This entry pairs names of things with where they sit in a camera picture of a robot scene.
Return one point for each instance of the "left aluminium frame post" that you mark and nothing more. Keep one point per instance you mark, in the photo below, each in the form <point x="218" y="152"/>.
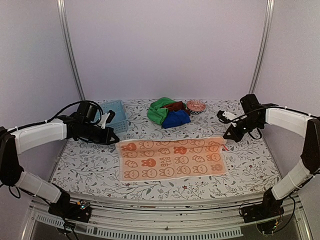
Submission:
<point x="62" y="13"/>

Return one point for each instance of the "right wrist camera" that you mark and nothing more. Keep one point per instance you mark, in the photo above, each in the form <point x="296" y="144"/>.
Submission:
<point x="226" y="117"/>

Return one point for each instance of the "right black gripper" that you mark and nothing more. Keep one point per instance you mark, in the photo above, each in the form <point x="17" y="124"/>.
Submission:
<point x="236" y="135"/>

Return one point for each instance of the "blue towel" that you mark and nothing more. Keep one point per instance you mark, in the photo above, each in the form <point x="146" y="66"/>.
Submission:
<point x="176" y="119"/>

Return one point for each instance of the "orange bunny towel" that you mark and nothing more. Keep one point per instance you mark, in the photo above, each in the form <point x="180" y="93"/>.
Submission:
<point x="160" y="160"/>

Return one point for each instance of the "right aluminium frame post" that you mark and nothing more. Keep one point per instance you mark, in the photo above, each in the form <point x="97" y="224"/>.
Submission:
<point x="267" y="23"/>

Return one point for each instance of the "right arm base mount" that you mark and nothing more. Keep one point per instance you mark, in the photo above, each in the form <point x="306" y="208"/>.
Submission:
<point x="269" y="208"/>

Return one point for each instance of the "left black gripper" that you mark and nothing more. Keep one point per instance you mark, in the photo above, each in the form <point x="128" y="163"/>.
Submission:
<point x="106" y="140"/>

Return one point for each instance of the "front aluminium rail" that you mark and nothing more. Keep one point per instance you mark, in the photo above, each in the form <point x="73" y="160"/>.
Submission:
<point x="202" y="219"/>

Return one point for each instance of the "dark red towel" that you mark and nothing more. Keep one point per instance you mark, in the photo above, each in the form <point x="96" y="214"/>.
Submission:
<point x="175" y="106"/>

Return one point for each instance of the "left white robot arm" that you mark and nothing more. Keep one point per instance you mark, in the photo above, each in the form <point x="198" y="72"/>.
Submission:
<point x="26" y="153"/>

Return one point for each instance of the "light blue plastic basket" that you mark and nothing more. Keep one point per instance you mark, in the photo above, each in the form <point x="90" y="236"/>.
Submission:
<point x="119" y="123"/>

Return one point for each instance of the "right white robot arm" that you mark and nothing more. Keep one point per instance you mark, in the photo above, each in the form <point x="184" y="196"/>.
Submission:
<point x="291" y="141"/>

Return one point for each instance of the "red patterned bowl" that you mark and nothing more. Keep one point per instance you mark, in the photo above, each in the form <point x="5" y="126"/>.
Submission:
<point x="196" y="106"/>

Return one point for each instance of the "aluminium frame post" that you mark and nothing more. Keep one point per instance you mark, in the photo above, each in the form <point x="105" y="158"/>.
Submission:
<point x="267" y="23"/>
<point x="62" y="13"/>

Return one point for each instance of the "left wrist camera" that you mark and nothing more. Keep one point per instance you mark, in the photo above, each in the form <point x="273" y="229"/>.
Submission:
<point x="106" y="118"/>

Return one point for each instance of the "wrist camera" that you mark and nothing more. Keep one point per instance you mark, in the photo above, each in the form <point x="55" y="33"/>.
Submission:
<point x="226" y="117"/>
<point x="106" y="118"/>

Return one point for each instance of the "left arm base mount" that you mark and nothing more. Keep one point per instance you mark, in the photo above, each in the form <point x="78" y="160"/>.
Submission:
<point x="78" y="211"/>

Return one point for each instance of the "green towel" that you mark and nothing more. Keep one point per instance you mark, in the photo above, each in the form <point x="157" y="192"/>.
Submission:
<point x="157" y="112"/>

